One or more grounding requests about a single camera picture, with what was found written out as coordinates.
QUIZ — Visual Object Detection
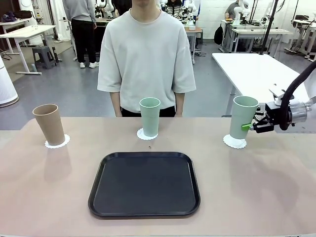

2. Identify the grey plastic stool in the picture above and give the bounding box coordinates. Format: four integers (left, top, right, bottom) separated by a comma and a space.
32, 45, 57, 70

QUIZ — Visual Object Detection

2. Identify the black plastic tray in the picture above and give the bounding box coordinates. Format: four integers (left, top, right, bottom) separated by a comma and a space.
87, 151, 201, 218

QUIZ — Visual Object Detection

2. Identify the seated person in grey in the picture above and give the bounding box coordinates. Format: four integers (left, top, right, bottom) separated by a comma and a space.
225, 2, 237, 20

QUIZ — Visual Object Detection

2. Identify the black backpack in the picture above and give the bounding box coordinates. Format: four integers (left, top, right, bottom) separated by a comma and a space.
213, 24, 224, 45

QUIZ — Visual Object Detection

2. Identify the black tripod pole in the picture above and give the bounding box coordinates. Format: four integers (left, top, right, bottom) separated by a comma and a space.
258, 0, 276, 55

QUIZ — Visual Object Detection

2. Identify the grey background desk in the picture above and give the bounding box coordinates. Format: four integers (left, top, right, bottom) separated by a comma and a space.
231, 28, 293, 54

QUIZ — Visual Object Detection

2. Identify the tall tan cup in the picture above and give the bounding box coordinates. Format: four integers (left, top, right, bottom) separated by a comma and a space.
32, 104, 66, 146

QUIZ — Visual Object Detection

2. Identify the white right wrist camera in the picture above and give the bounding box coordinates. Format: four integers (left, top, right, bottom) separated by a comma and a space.
268, 83, 296, 106

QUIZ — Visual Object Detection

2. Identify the white scalloped paper coaster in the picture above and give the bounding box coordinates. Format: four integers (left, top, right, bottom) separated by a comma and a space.
44, 134, 71, 149
136, 127, 158, 141
223, 134, 247, 150

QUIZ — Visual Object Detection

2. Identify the black cable conduit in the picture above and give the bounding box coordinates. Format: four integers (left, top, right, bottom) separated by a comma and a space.
278, 60, 316, 131

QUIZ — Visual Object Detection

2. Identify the white desk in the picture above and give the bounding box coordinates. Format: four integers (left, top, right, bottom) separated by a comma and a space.
0, 24, 57, 75

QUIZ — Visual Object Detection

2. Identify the person's left forearm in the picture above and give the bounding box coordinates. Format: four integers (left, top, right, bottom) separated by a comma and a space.
174, 92, 186, 117

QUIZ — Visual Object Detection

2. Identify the bystander in grey hoodie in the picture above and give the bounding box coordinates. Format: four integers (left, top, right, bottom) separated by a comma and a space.
63, 0, 100, 69

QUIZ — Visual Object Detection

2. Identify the person's right forearm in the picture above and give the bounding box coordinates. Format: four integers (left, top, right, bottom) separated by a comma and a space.
110, 91, 122, 118

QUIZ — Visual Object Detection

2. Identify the tall pale green cup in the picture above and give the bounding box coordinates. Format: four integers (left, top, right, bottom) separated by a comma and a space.
139, 97, 161, 137
229, 96, 259, 140

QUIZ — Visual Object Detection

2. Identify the person in grey sweatshirt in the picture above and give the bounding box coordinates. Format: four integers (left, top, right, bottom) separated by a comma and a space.
97, 8, 197, 114

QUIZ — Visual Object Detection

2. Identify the large white table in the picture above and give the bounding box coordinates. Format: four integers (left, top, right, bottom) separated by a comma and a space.
211, 52, 316, 134

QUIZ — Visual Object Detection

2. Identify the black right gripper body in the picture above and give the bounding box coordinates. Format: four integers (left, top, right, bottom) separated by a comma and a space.
264, 102, 288, 130

